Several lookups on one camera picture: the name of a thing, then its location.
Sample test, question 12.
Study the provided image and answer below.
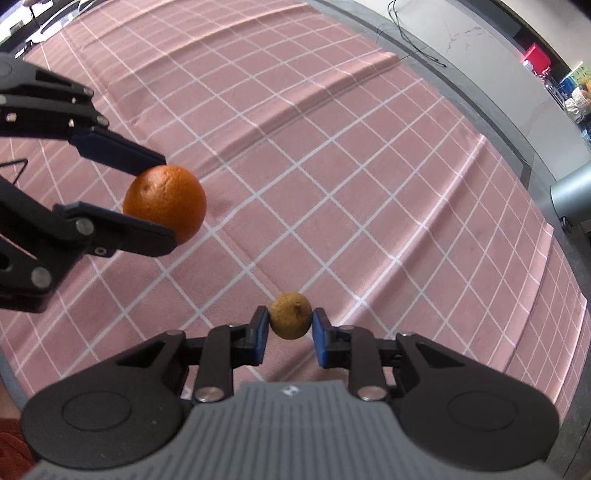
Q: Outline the orange mandarin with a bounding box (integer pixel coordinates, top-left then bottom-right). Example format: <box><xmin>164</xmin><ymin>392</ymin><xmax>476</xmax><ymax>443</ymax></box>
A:
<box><xmin>122</xmin><ymin>165</ymin><xmax>207</xmax><ymax>244</ymax></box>

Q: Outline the small yellow lemon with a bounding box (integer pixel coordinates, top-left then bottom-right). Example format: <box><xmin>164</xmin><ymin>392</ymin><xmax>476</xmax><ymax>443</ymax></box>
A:
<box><xmin>269</xmin><ymin>292</ymin><xmax>312</xmax><ymax>340</ymax></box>

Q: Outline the pink checkered tablecloth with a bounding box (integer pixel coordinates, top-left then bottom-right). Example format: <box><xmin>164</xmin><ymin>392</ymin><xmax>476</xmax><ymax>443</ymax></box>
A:
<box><xmin>1</xmin><ymin>1</ymin><xmax>590</xmax><ymax>412</ymax></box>

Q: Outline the silver round trash bin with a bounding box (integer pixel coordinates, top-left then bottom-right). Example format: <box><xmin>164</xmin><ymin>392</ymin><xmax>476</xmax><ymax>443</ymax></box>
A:
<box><xmin>550</xmin><ymin>163</ymin><xmax>591</xmax><ymax>232</ymax></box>

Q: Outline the white marble tv cabinet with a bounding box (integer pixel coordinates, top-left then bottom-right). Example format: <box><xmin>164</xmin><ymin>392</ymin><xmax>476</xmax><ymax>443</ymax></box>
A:
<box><xmin>351</xmin><ymin>0</ymin><xmax>591</xmax><ymax>181</ymax></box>

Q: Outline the red box on cabinet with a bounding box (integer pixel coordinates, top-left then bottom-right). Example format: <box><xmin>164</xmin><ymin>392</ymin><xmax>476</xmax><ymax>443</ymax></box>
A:
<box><xmin>521</xmin><ymin>43</ymin><xmax>552</xmax><ymax>76</ymax></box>

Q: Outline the black cable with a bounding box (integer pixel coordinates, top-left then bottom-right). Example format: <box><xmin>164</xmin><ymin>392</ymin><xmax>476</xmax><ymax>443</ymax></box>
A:
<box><xmin>375</xmin><ymin>0</ymin><xmax>448</xmax><ymax>68</ymax></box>

